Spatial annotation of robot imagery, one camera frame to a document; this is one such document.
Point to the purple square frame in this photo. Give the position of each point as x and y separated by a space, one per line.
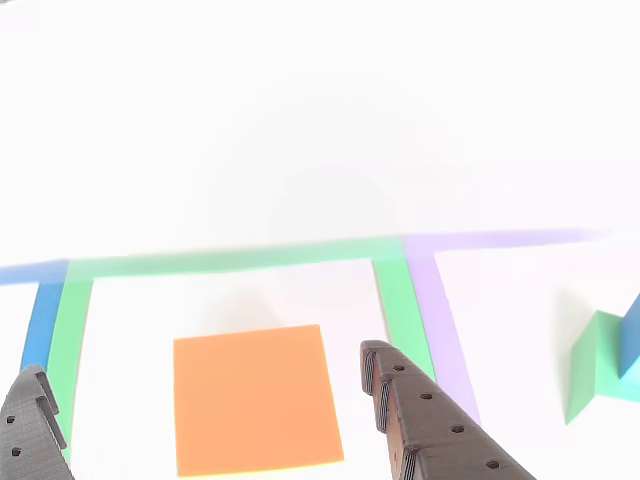
440 310

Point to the green block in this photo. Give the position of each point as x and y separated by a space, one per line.
595 365

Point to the green square frame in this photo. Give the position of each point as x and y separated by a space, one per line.
70 340

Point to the blue square frame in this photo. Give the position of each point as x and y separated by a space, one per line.
42 320

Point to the small blue cube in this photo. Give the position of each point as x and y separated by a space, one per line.
631 340

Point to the orange block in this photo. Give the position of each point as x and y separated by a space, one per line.
255 400

